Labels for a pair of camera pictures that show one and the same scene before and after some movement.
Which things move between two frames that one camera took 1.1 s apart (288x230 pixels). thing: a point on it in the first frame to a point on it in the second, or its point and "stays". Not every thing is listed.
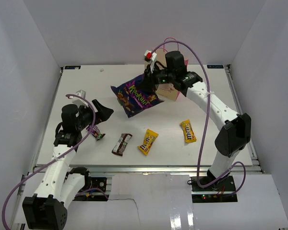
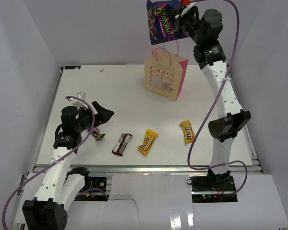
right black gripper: x=149 y=82 to x=178 y=20
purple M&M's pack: x=96 y=132 stays
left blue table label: x=78 y=67 stays
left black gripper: x=103 y=113 stays
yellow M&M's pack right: x=189 y=134 stays
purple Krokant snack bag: x=132 y=98 to x=162 y=22
